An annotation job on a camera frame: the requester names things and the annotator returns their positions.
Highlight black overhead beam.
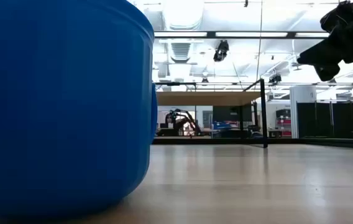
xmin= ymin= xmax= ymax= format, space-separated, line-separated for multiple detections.
xmin=154 ymin=30 xmax=330 ymax=40

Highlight black overhead camera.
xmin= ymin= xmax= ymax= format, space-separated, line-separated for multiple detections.
xmin=213 ymin=39 xmax=230 ymax=63

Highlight wooden shelf with black frame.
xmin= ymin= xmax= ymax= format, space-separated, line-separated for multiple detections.
xmin=154 ymin=78 xmax=269 ymax=149

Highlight silver ceiling air duct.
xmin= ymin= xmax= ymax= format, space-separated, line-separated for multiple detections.
xmin=162 ymin=0 xmax=206 ymax=31

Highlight black background monitor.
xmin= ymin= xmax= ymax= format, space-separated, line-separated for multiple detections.
xmin=212 ymin=105 xmax=254 ymax=123

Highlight white column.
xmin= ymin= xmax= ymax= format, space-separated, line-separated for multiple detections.
xmin=289 ymin=85 xmax=318 ymax=139

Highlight dark blue plastic mug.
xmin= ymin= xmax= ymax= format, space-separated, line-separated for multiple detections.
xmin=0 ymin=0 xmax=159 ymax=219

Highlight black aluminium table frame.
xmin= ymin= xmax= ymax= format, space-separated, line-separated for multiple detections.
xmin=152 ymin=138 xmax=353 ymax=150

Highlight red storage rack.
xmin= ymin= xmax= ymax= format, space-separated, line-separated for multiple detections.
xmin=275 ymin=108 xmax=293 ymax=138

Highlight black partition panels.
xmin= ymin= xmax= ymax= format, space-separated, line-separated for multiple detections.
xmin=296 ymin=101 xmax=353 ymax=139

